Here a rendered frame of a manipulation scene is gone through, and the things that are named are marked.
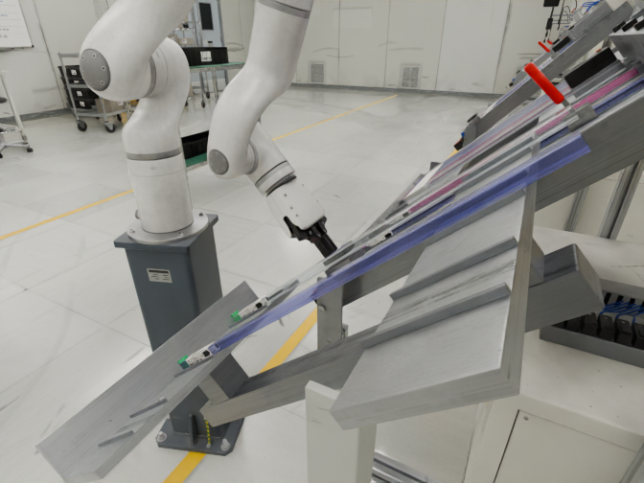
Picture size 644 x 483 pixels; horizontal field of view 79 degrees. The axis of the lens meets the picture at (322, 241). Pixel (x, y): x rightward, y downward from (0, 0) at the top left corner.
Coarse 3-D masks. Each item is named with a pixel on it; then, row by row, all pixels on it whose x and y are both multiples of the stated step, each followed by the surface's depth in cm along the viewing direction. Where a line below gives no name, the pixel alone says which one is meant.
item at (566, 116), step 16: (560, 112) 31; (544, 128) 31; (560, 128) 31; (512, 144) 33; (528, 144) 32; (496, 160) 34; (464, 176) 35; (432, 192) 38; (448, 192) 37; (416, 208) 39; (384, 224) 41; (400, 224) 41; (368, 240) 43; (336, 256) 46; (304, 272) 50; (320, 272) 48; (288, 288) 52
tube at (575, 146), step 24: (576, 144) 21; (528, 168) 23; (552, 168) 22; (480, 192) 25; (504, 192) 24; (432, 216) 28; (456, 216) 26; (408, 240) 28; (360, 264) 31; (312, 288) 35; (264, 312) 41; (288, 312) 38; (240, 336) 43; (192, 360) 50
